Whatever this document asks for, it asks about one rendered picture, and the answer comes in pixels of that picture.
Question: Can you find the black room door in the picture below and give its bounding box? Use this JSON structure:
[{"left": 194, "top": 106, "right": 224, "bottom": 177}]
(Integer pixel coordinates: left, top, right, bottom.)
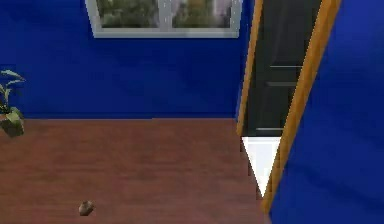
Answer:
[{"left": 242, "top": 0, "right": 324, "bottom": 138}]

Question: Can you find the green house plant in pot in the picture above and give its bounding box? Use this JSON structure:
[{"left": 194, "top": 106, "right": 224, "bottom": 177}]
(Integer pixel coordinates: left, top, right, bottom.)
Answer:
[{"left": 0, "top": 69, "right": 27, "bottom": 138}]

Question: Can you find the orange wooden door frame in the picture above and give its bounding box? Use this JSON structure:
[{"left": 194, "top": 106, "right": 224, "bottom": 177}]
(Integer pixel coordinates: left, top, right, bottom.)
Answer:
[{"left": 236, "top": 0, "right": 343, "bottom": 215}]

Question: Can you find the small brown lump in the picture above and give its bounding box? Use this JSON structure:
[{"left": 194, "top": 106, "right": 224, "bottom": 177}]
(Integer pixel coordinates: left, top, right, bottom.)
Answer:
[{"left": 78, "top": 200, "right": 96, "bottom": 217}]

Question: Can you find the grey framed window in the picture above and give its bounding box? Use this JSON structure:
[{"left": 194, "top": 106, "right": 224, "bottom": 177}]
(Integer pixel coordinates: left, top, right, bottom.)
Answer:
[{"left": 84, "top": 0, "right": 244, "bottom": 39}]

